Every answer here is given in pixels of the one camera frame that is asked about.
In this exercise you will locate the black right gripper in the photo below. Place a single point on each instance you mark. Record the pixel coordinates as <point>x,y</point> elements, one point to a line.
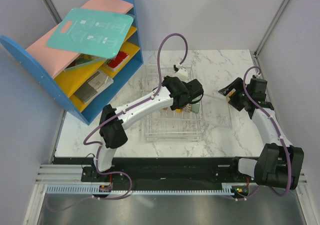
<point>237,84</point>

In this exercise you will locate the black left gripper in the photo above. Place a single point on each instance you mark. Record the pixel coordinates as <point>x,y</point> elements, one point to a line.
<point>165,79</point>

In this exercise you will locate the cream bowl with bird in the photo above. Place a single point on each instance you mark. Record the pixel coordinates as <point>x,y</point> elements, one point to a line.
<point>228,96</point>

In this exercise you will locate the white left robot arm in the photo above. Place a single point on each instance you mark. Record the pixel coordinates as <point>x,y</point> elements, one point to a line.
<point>115,121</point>

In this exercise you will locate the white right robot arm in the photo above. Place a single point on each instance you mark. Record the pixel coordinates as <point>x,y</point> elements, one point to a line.
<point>279,164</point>

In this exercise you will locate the purple scale pattern bowl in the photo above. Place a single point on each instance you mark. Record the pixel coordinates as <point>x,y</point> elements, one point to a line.
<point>187,108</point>

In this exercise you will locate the orange yellow bowl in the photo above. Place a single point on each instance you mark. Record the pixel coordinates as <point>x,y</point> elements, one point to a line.
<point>178,110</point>

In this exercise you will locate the mint green bowl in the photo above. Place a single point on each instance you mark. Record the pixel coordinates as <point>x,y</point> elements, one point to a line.
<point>195,106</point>

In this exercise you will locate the red white box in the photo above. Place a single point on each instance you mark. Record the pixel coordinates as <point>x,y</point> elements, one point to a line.
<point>121,58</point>

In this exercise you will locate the grey setup guide booklet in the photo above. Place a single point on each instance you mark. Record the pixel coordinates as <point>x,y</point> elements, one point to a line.
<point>93,86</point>

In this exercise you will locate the blue pink yellow shelf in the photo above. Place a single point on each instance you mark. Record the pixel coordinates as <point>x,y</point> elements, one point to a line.
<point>47,65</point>

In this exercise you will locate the teal cutting board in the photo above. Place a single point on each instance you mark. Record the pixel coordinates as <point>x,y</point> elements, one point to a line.
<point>91,32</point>

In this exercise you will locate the green book under board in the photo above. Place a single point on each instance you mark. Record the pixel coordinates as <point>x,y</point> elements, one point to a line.
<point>84,60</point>

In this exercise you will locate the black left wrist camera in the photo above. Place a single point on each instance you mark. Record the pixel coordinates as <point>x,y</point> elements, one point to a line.
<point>195,89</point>

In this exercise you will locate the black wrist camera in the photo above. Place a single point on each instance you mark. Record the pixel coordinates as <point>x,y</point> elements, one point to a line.
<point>257,89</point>
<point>195,89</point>

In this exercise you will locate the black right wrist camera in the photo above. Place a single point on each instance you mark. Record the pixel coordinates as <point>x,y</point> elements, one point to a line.
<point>257,89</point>

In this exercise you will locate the white wire dish rack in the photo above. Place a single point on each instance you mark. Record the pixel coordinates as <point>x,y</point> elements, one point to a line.
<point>168,125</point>

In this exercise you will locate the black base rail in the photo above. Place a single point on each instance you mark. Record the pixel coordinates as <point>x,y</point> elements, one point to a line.
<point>184,173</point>

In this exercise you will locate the white slotted cable duct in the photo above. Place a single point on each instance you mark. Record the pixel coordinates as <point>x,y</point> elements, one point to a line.
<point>97,189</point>

